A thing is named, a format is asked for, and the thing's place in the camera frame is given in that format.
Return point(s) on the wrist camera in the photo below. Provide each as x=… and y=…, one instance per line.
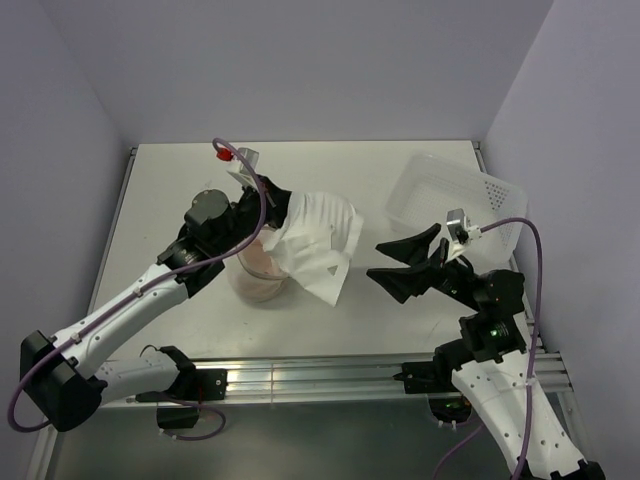
x=462, y=232
x=236, y=168

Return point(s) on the white garment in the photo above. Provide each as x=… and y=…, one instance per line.
x=316, y=243

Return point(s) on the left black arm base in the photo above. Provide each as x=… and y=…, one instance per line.
x=181, y=408

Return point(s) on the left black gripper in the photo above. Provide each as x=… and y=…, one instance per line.
x=276, y=203

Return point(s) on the white mesh laundry bag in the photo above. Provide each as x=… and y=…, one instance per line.
x=250, y=287

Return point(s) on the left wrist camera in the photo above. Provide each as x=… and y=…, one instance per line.
x=236, y=168

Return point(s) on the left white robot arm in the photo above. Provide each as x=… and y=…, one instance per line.
x=65, y=377

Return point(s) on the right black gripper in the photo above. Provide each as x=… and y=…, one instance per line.
x=413, y=250

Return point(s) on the clear plastic perforated basket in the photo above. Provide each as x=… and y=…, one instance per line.
x=430, y=186

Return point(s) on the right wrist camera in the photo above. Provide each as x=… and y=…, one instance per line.
x=462, y=232

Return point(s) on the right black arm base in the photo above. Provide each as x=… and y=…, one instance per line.
x=434, y=378

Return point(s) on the pink bra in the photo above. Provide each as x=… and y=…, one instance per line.
x=256, y=261

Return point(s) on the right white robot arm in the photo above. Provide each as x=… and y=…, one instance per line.
x=491, y=365

